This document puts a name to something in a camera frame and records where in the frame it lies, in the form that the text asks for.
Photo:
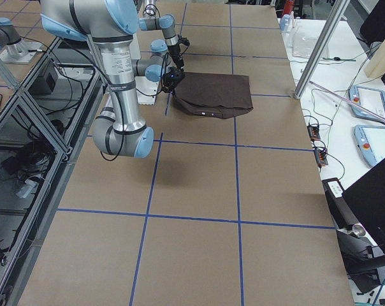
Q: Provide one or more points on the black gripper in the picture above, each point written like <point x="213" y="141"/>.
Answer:
<point x="176" y="51"/>
<point x="169" y="83"/>

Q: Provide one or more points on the dark brown t-shirt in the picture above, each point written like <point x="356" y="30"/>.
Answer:
<point x="214" y="95"/>

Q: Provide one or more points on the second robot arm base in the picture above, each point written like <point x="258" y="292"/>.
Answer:
<point x="15" y="49"/>

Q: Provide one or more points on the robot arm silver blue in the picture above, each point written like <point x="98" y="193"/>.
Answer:
<point x="152" y="20"/>
<point x="120" y="129"/>

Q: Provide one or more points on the clear plastic bag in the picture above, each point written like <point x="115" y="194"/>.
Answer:
<point x="303" y="44"/>

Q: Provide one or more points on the orange circuit board far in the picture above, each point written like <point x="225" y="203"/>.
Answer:
<point x="313" y="132"/>

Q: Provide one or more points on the orange circuit board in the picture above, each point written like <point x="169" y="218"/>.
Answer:
<point x="321" y="157"/>
<point x="313" y="132"/>

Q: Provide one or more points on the orange circuit board near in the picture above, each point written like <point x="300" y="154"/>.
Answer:
<point x="321" y="157"/>

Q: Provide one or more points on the far teach pendant tablet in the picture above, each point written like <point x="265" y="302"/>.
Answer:
<point x="371" y="99"/>

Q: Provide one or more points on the teach pendant tablet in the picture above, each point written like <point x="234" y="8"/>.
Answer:
<point x="371" y="99"/>
<point x="371" y="143"/>

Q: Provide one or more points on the wooden beam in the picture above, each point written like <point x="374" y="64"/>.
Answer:
<point x="376" y="66"/>

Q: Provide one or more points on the near teach pendant tablet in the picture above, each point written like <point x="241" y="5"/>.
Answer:
<point x="371" y="143"/>

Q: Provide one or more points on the black box with white label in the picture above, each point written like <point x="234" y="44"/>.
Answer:
<point x="340" y="211"/>

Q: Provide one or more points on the reacher grabber stick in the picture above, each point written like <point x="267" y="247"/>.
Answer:
<point x="350" y="102"/>

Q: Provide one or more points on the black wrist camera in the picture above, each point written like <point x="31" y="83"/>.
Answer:
<point x="183" y="41"/>

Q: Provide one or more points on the aluminium frame rack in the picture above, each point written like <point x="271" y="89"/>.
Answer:
<point x="44" y="121"/>

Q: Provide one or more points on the aluminium frame post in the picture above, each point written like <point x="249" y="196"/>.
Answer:
<point x="324" y="38"/>

